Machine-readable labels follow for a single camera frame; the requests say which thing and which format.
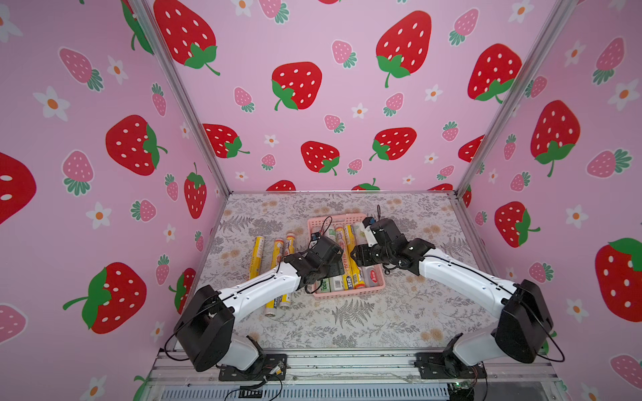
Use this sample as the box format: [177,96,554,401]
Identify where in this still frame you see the clear red-label wrap roll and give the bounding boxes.
[364,267,381,288]

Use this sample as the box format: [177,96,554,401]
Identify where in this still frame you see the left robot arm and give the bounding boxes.
[173,237,344,374]

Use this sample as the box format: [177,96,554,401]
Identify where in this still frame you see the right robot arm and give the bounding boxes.
[350,217,553,370]

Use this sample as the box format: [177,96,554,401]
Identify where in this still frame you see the pink plastic basket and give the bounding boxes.
[308,213,386,299]

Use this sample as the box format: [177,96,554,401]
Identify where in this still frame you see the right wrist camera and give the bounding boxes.
[362,217,377,247]

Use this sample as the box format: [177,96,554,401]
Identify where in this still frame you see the left camera black cable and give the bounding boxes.
[313,215,334,242]

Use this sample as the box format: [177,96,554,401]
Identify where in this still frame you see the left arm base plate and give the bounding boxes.
[218,354,288,382]

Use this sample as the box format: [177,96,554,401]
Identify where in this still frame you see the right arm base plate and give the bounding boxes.
[413,352,488,380]

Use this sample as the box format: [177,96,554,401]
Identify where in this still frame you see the aluminium front rail frame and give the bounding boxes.
[137,349,571,400]

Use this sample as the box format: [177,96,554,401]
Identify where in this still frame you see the right aluminium corner post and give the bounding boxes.
[454,0,577,200]

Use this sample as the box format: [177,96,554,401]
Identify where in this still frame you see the aluminium corner post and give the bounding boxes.
[454,0,577,200]
[132,1,231,199]

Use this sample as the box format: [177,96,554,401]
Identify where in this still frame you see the left aluminium corner post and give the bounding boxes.
[132,1,231,199]

